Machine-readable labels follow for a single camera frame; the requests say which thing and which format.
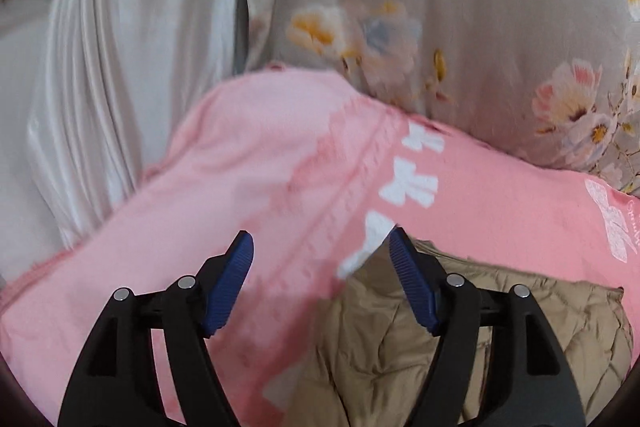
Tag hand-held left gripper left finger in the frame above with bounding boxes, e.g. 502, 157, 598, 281
57, 230, 255, 427

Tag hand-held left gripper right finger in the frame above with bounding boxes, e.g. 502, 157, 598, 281
389, 227, 586, 427

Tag tan quilted jacket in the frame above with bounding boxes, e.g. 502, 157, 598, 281
285, 239, 634, 427

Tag pink blanket with white print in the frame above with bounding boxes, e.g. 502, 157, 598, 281
0, 67, 640, 427

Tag white satin curtain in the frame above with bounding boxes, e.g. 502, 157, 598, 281
0, 0, 251, 280

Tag grey floral bed sheet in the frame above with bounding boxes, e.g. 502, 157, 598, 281
242, 0, 640, 198

